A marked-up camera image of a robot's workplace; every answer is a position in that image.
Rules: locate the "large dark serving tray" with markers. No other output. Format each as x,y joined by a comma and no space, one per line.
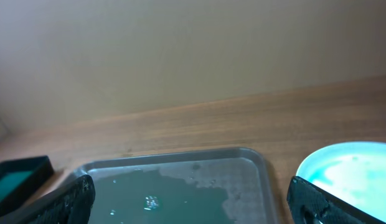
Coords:
212,186

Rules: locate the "white plate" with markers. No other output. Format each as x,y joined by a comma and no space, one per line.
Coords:
354,172

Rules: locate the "small dark green water tray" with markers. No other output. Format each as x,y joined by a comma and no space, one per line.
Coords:
20,179

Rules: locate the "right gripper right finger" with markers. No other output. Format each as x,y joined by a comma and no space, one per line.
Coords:
310,204

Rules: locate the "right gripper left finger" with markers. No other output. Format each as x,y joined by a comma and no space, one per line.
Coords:
70,204

